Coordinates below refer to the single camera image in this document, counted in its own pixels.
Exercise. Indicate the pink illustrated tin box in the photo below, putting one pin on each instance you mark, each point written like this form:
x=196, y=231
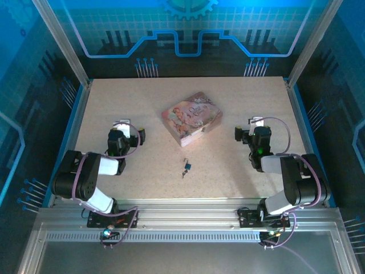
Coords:
x=191, y=117

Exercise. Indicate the small blue padlock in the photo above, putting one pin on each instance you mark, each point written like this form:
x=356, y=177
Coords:
x=187, y=165

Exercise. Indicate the small metal key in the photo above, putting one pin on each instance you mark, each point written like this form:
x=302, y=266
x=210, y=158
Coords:
x=184, y=173

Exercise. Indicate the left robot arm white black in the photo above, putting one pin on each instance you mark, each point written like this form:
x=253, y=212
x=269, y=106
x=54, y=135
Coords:
x=71, y=177

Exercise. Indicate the left controller board with lights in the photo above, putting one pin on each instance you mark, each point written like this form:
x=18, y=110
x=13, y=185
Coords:
x=109, y=234

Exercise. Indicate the controller board with lights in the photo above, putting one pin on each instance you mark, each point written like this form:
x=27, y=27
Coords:
x=269, y=237
x=109, y=234

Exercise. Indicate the right controller board with lights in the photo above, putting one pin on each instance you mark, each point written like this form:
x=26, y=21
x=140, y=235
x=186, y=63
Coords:
x=269, y=237

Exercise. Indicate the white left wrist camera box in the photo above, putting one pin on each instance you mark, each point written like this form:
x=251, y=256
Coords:
x=121, y=125

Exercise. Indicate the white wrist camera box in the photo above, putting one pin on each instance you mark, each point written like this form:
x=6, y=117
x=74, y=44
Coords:
x=121, y=125
x=256, y=121

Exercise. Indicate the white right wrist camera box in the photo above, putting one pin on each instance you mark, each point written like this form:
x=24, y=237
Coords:
x=256, y=121

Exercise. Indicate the aluminium side rail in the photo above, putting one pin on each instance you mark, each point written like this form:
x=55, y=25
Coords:
x=305, y=128
x=71, y=142

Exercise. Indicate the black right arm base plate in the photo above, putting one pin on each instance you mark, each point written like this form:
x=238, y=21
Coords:
x=248, y=219

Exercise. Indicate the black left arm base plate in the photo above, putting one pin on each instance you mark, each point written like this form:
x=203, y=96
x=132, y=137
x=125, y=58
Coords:
x=95, y=221

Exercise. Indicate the aluminium cross rail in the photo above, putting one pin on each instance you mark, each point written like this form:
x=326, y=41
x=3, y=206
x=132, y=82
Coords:
x=185, y=217

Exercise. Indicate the aluminium corner post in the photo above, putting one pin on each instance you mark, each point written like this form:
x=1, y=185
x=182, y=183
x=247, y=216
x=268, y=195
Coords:
x=63, y=42
x=314, y=42

